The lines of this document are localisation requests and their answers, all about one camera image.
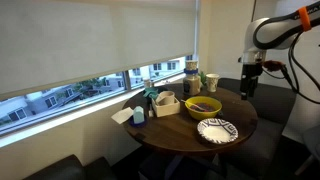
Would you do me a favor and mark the round dark wooden table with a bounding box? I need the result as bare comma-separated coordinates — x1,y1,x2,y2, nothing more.
121,82,259,180

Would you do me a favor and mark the dark blue coaster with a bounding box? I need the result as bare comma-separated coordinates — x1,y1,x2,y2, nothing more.
128,117,148,128

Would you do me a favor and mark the small green plant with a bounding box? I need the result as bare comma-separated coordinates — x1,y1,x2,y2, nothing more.
198,70,208,88

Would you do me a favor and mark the black leather seat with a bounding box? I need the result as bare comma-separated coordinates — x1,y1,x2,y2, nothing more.
22,153,118,180

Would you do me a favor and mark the light blue house-shaped container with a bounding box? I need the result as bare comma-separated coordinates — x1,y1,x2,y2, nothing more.
132,105,146,125

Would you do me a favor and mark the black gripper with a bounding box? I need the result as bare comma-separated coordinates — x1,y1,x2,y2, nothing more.
240,60,264,101

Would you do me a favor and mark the glass jar with blue band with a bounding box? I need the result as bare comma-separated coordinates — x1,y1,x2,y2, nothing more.
182,59,202,98

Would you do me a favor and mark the grey mug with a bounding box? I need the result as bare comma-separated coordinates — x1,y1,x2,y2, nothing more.
155,90,176,107

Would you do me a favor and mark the blue patterned paper plate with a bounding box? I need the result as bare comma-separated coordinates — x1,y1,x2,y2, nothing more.
196,117,240,145

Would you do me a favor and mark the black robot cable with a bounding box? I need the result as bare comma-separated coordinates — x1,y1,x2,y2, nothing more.
261,31,320,105

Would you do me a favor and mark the yellow bowl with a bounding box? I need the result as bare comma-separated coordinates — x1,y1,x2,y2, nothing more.
184,95,223,121

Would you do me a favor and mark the white square box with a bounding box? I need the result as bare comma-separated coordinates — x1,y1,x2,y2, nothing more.
151,96,181,118

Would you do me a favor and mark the orange cable strap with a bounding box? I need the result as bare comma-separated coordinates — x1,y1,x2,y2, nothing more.
297,5,313,33

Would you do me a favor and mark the dark grey sofa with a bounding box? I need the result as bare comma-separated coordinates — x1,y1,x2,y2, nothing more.
204,77,299,180

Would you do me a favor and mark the white roller blind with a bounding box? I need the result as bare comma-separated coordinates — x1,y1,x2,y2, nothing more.
0,0,198,98

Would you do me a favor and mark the patterned paper cup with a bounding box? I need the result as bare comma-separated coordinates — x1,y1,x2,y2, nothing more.
205,73,221,93

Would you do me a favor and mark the teal cup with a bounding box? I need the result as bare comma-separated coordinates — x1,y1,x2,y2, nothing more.
143,87,161,101

